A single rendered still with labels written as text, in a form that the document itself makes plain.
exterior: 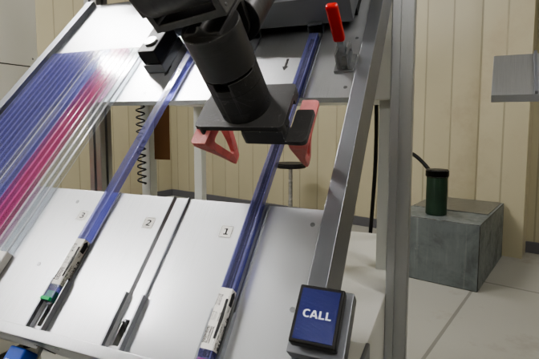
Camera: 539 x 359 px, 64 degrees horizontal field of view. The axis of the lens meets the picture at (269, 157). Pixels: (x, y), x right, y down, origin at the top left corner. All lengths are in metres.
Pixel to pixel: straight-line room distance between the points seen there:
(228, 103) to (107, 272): 0.26
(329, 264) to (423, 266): 2.35
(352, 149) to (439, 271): 2.28
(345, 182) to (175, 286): 0.22
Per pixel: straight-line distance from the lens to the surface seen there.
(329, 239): 0.45
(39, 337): 0.55
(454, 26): 3.73
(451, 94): 3.67
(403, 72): 0.85
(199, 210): 0.54
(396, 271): 0.89
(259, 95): 0.44
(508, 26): 3.43
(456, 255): 2.71
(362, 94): 0.58
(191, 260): 0.51
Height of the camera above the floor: 0.96
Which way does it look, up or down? 5 degrees down
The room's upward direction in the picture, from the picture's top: straight up
